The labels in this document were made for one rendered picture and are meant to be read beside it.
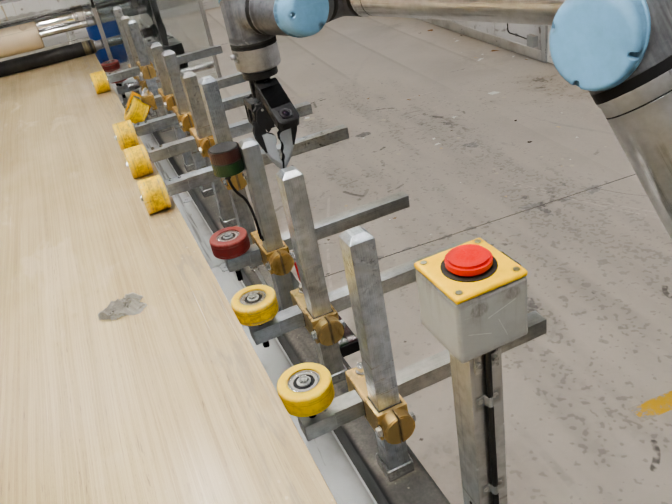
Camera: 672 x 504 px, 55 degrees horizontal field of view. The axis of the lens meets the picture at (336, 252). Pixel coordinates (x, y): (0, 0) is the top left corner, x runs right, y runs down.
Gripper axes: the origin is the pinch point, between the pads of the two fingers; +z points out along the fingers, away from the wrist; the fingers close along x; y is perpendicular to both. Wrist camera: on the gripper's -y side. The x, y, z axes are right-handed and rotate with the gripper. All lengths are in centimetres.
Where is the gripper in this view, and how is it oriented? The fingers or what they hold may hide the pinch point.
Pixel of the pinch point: (283, 164)
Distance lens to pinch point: 138.2
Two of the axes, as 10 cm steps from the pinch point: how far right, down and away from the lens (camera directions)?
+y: -4.0, -4.2, 8.2
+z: 1.6, 8.4, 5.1
